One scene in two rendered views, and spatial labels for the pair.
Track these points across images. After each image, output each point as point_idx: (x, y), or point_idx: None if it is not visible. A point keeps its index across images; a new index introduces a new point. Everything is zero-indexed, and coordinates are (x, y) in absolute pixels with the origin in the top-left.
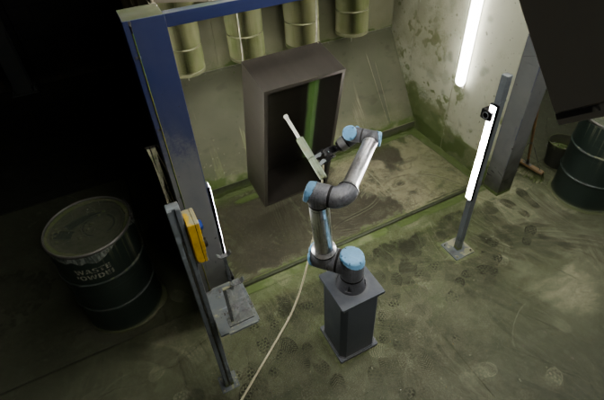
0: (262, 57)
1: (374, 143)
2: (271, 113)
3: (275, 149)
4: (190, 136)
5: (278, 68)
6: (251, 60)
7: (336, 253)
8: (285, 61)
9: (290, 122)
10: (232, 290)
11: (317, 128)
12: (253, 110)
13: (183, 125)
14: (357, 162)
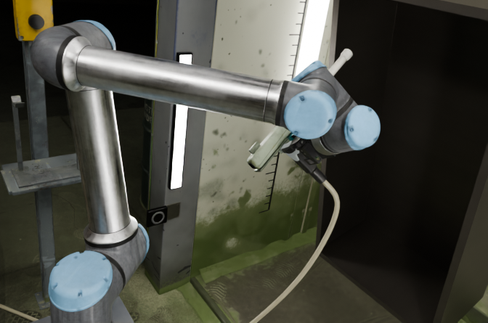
0: None
1: (265, 91)
2: (431, 120)
3: (420, 210)
4: None
5: None
6: None
7: (96, 250)
8: None
9: (336, 62)
10: (75, 168)
11: None
12: (362, 52)
13: None
14: (163, 59)
